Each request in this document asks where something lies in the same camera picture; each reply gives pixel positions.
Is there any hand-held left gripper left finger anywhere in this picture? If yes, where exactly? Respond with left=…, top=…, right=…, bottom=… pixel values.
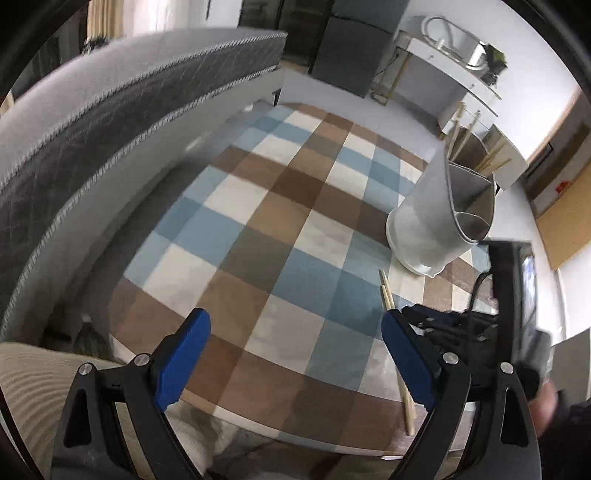
left=52, top=308, right=212, bottom=480

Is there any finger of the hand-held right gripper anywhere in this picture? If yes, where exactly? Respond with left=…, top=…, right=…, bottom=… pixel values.
left=416, top=320, right=500, bottom=356
left=401, top=303, right=499, bottom=325

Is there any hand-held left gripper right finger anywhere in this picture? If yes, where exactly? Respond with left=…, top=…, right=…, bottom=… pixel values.
left=381, top=310, right=542, bottom=480

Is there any grey white utensil holder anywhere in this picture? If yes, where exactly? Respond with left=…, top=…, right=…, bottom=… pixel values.
left=386, top=147, right=498, bottom=277

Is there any person's right hand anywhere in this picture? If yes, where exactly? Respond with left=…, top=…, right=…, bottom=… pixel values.
left=530, top=382, right=562, bottom=424

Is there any white fuzzy cloth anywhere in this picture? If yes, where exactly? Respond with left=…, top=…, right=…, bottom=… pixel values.
left=166, top=404, right=241, bottom=480

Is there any wooden door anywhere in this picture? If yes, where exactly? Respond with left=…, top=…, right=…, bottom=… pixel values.
left=526, top=88, right=591, bottom=273

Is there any grey nightstand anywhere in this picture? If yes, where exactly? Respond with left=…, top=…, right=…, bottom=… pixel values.
left=480, top=124, right=529, bottom=190

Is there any cream knit clothing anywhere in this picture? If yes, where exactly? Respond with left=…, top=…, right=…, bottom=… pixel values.
left=0, top=342, right=79, bottom=480

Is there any plaid tablecloth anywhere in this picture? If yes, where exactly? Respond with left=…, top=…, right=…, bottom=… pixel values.
left=108, top=102, right=499, bottom=455

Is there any dark potted plant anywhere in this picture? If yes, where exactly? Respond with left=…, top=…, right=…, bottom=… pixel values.
left=482, top=44, right=509, bottom=86

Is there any white vanity desk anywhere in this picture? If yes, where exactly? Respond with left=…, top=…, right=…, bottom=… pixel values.
left=392, top=32, right=504, bottom=139

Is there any grey quilted bed mattress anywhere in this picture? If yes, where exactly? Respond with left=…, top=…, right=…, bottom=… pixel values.
left=0, top=28, right=289, bottom=342

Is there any oval vanity mirror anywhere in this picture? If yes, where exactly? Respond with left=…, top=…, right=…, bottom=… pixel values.
left=422, top=16, right=485, bottom=70

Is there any dark grey refrigerator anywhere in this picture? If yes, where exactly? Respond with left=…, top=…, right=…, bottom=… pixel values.
left=308, top=0, right=409, bottom=97

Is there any dark glass cabinet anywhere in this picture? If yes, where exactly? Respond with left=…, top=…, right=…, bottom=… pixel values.
left=238, top=0, right=333, bottom=63

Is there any beige curtain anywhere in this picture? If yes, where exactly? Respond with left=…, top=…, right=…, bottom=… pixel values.
left=85, top=0, right=125, bottom=42

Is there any black cable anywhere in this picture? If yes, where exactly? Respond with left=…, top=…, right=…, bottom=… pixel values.
left=470, top=271, right=497, bottom=320

